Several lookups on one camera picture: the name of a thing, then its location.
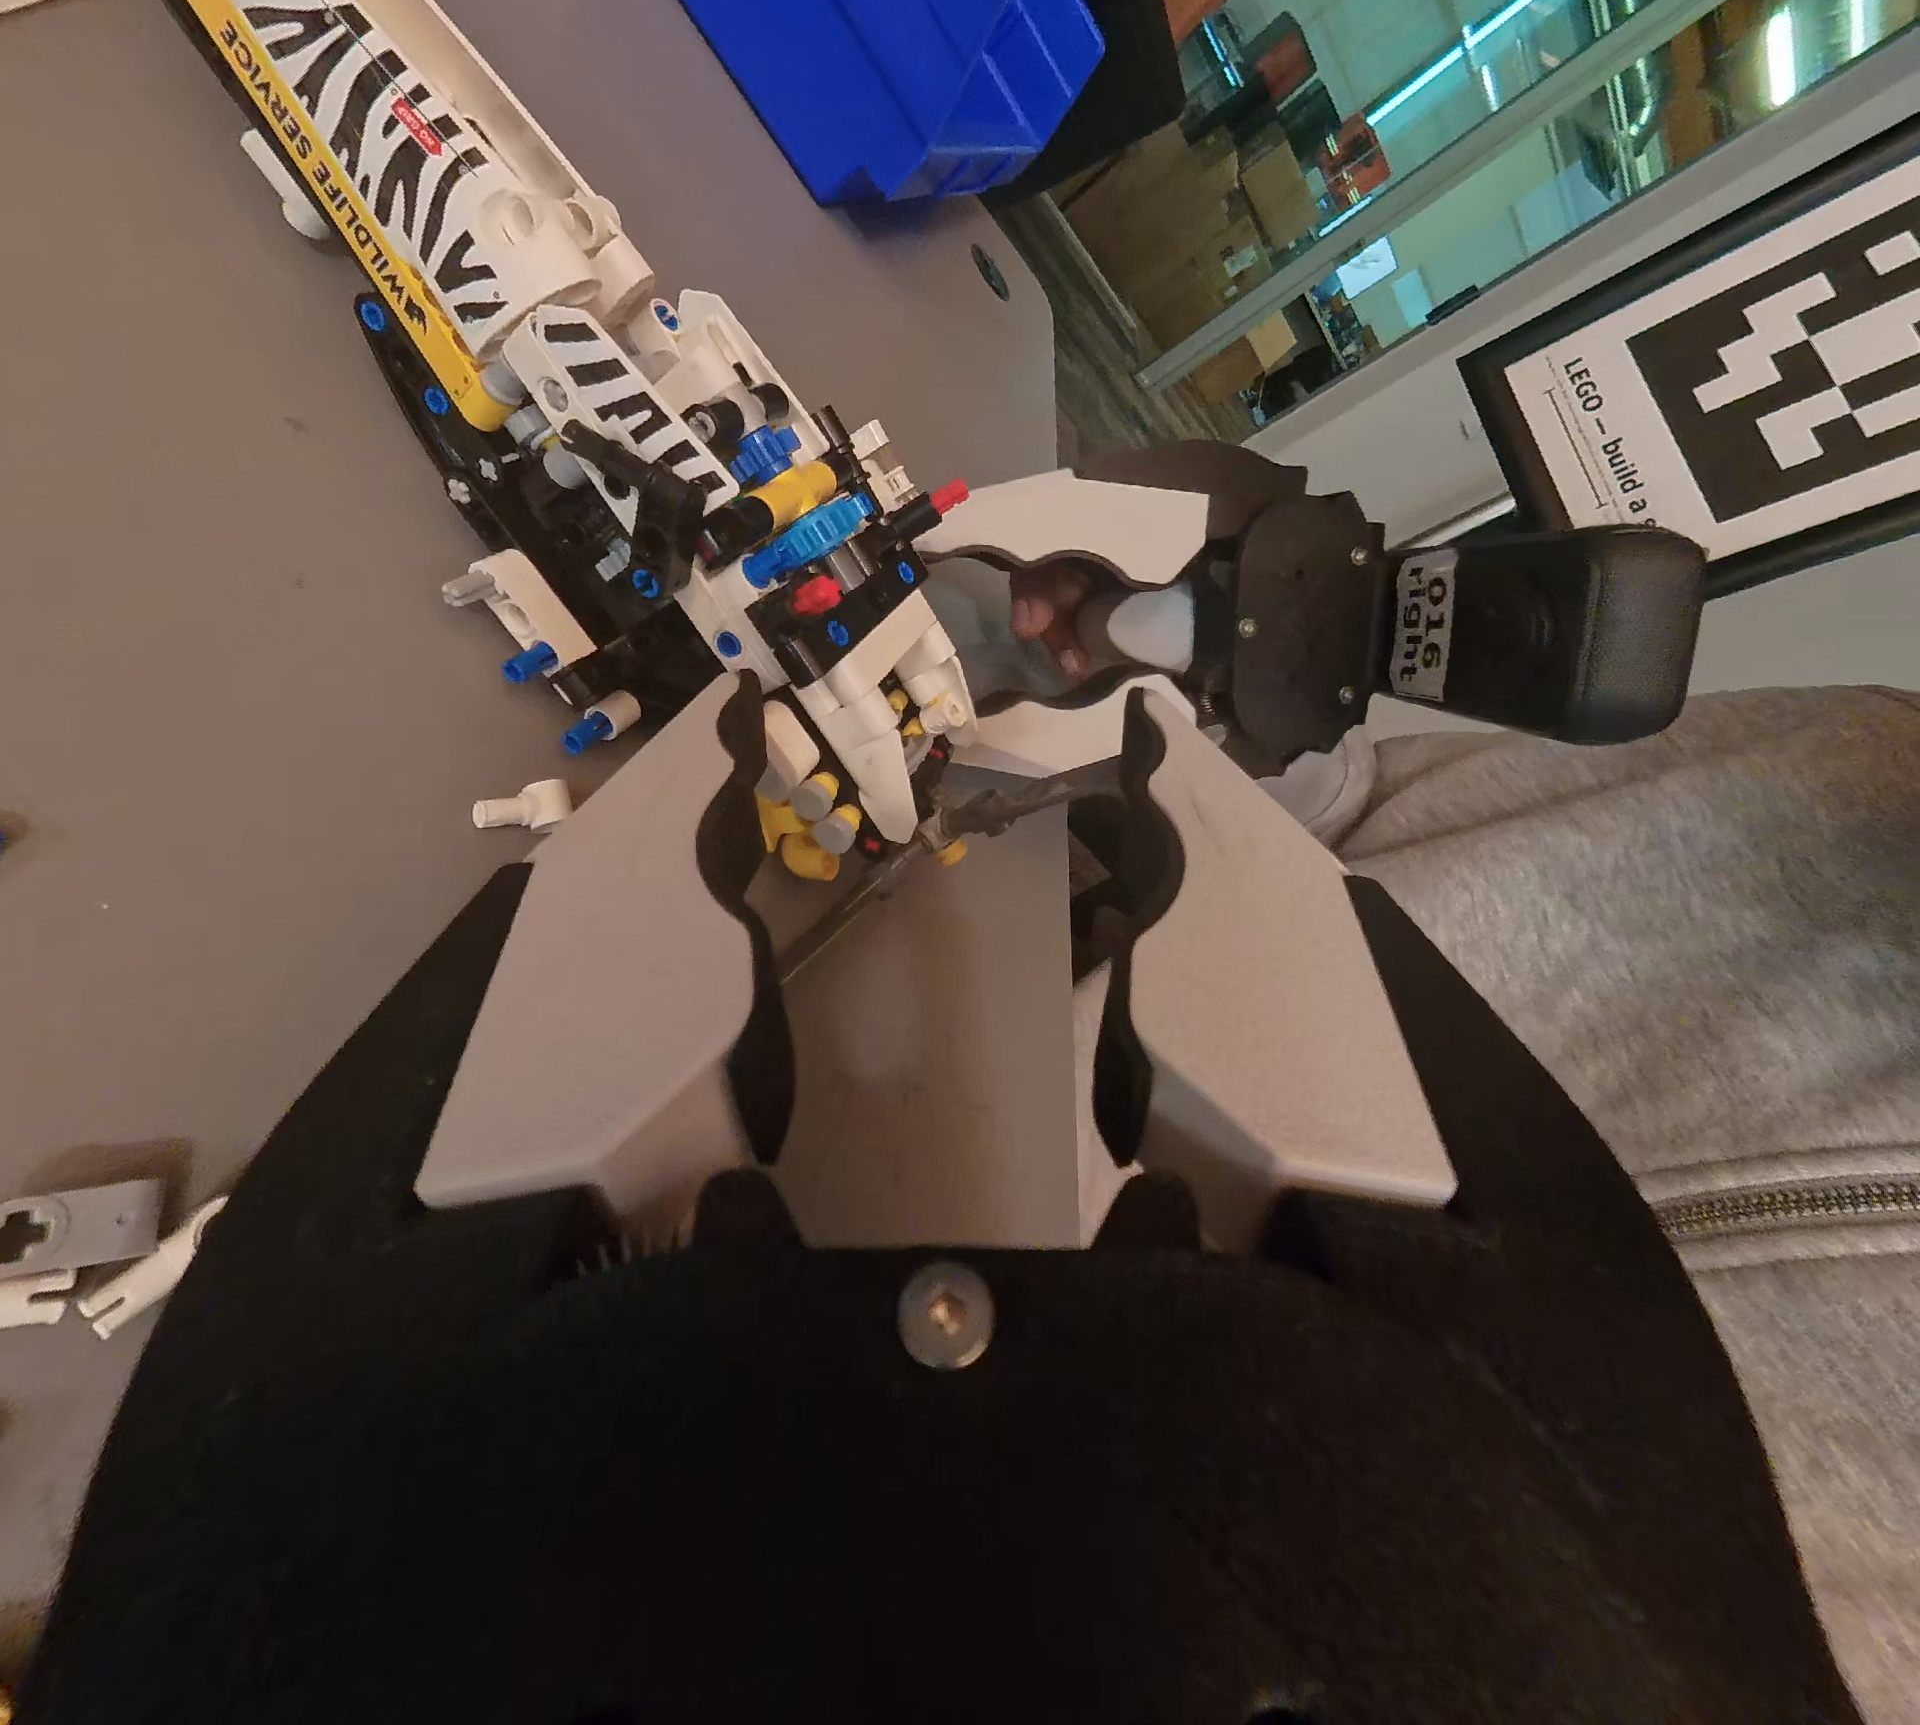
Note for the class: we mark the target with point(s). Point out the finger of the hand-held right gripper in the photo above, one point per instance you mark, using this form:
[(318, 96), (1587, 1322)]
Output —
[(1081, 516), (1050, 734)]

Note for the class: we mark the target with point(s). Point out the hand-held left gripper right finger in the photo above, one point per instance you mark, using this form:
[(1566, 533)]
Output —
[(1291, 1004)]

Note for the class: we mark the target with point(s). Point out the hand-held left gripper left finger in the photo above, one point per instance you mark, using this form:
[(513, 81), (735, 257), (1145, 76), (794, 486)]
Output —
[(601, 1004)]

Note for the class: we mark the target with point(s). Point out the zebra striped lego plane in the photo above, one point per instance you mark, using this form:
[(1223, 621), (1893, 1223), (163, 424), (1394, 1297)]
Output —
[(375, 135)]

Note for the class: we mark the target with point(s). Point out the pile of small lego pieces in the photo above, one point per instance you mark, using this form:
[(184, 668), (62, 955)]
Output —
[(112, 1215)]

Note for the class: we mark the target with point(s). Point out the person's right hand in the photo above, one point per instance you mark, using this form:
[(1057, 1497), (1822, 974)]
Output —
[(1059, 607)]

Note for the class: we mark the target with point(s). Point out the grey hooded sweatshirt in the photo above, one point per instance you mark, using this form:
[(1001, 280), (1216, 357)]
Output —
[(1650, 931)]

